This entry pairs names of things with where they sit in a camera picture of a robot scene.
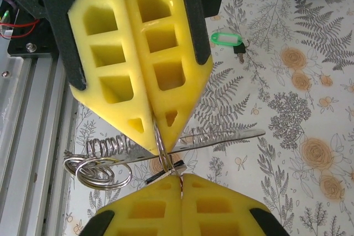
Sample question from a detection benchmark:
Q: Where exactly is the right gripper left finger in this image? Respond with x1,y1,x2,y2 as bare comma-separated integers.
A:
82,174,183,236

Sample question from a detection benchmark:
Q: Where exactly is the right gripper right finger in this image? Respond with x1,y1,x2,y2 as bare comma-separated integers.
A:
181,173,290,236

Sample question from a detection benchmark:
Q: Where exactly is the key with green tag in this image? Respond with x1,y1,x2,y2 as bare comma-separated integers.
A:
210,32,251,64

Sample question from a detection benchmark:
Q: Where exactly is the small black circuit board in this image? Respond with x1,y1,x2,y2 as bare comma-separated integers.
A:
0,9,39,40

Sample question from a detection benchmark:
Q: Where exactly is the floral table cover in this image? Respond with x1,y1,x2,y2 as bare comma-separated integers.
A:
66,0,354,236

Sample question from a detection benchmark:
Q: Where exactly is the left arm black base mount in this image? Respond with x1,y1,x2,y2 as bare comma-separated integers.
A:
7,6,60,57

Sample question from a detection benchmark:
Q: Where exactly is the aluminium rail beam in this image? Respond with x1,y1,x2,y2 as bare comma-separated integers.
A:
0,53,80,236

